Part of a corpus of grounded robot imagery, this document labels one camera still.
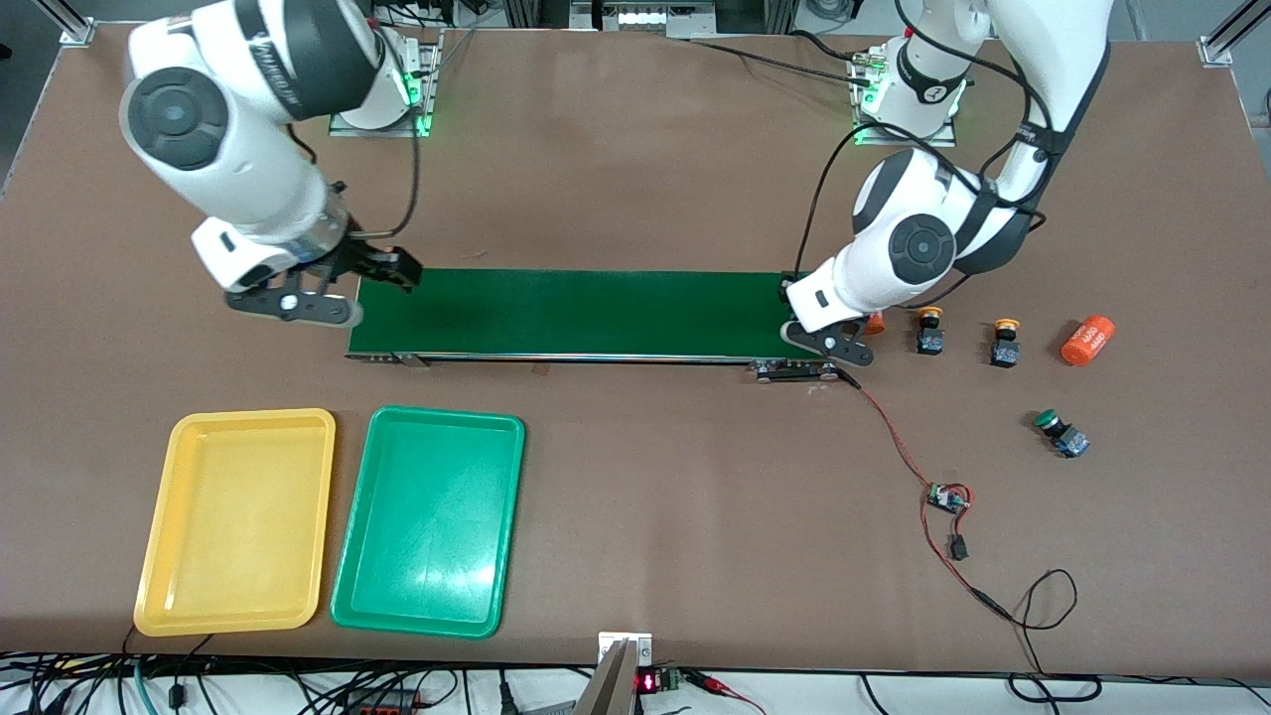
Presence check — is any small aluminium bracket plate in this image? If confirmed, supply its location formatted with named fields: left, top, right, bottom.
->
left=598, top=632, right=653, bottom=666

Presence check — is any yellow plastic tray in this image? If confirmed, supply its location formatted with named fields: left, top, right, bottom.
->
left=133, top=408, right=337, bottom=638

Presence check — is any aluminium frame profile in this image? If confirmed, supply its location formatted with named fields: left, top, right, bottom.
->
left=1200, top=0, right=1271, bottom=69
left=30, top=0, right=95, bottom=46

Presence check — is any silver control box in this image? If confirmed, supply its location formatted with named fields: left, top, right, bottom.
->
left=571, top=0, right=716, bottom=39

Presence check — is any grey metal mount post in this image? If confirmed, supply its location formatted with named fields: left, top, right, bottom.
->
left=571, top=641, right=636, bottom=715

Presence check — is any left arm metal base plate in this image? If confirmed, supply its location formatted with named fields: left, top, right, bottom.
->
left=852, top=50, right=959, bottom=148

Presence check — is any red clip lead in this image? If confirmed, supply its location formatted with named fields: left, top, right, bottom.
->
left=685, top=671, right=768, bottom=715

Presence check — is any green push button switch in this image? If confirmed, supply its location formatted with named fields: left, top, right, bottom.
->
left=1033, top=409, right=1091, bottom=460

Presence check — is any green plastic tray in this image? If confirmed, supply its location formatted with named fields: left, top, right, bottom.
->
left=330, top=405, right=526, bottom=640

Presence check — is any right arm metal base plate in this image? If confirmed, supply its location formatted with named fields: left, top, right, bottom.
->
left=330, top=30, right=443, bottom=138

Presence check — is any red and black wire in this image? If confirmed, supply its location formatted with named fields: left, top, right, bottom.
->
left=837, top=367, right=1016, bottom=625

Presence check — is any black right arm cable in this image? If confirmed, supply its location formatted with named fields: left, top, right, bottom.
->
left=338, top=40, right=423, bottom=239

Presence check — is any green conveyor belt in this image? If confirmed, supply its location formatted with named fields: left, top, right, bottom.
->
left=345, top=266, right=840, bottom=385

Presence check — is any black base power cable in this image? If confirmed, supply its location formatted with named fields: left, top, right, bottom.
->
left=685, top=28, right=880, bottom=90

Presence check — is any thin black looped cable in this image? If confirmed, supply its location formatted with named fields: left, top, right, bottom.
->
left=1008, top=568, right=1103, bottom=704

